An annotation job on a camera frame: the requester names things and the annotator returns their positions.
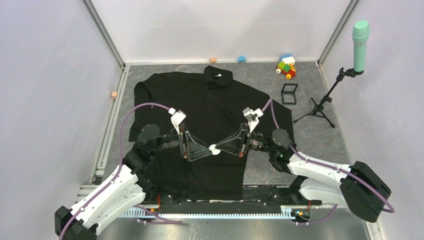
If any black tripod microphone stand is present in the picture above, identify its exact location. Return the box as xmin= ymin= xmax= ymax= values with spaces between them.
xmin=293 ymin=67 xmax=364 ymax=128

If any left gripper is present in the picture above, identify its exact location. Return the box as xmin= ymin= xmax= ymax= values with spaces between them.
xmin=150 ymin=123 xmax=212 ymax=161

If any colourful toy block car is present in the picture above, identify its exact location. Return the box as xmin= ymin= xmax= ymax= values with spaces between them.
xmin=275 ymin=54 xmax=296 ymax=80

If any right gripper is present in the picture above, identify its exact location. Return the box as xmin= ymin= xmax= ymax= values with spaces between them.
xmin=215 ymin=123 xmax=277 ymax=157

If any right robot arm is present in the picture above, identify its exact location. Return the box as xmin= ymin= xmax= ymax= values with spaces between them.
xmin=209 ymin=124 xmax=395 ymax=223

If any round silver brooch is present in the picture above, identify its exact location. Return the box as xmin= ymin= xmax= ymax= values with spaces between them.
xmin=208 ymin=144 xmax=221 ymax=156

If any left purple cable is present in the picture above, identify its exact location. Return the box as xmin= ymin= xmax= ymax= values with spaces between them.
xmin=58 ymin=102 xmax=185 ymax=240

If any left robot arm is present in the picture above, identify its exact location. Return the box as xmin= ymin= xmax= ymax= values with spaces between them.
xmin=54 ymin=123 xmax=221 ymax=240

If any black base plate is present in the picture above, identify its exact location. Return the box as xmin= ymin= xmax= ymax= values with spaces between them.
xmin=140 ymin=184 xmax=323 ymax=215

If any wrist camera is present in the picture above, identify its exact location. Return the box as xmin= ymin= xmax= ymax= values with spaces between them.
xmin=242 ymin=107 xmax=264 ymax=133
xmin=170 ymin=110 xmax=187 ymax=134

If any black brooch display box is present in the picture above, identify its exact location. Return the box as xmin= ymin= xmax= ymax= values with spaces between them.
xmin=280 ymin=83 xmax=299 ymax=105

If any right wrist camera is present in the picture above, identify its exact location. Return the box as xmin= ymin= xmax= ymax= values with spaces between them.
xmin=242 ymin=107 xmax=264 ymax=133

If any white toothed rail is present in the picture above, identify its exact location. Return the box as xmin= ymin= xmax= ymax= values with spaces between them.
xmin=119 ymin=207 xmax=295 ymax=220

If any wooden cube at left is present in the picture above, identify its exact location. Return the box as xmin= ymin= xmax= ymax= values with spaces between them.
xmin=111 ymin=91 xmax=118 ymax=100

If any black shirt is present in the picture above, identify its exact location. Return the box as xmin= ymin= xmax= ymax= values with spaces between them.
xmin=128 ymin=66 xmax=294 ymax=201

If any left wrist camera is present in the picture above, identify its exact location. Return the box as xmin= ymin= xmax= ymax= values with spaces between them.
xmin=170 ymin=110 xmax=187 ymax=134

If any blue cap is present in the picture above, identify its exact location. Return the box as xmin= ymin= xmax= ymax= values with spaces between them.
xmin=237 ymin=55 xmax=247 ymax=64

